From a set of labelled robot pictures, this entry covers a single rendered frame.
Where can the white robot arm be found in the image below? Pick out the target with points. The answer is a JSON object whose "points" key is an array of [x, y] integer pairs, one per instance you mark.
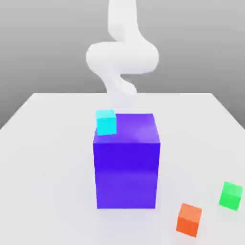
{"points": [[122, 57]]}

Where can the small cyan cube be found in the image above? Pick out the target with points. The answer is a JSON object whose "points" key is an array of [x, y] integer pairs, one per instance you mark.
{"points": [[106, 123]]}

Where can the small orange cube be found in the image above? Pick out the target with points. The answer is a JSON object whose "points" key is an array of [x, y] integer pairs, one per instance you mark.
{"points": [[188, 220]]}

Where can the small green cube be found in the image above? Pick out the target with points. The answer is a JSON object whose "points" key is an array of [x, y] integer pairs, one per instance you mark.
{"points": [[230, 196]]}

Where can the large purple box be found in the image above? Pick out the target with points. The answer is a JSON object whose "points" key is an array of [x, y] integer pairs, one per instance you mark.
{"points": [[126, 172]]}

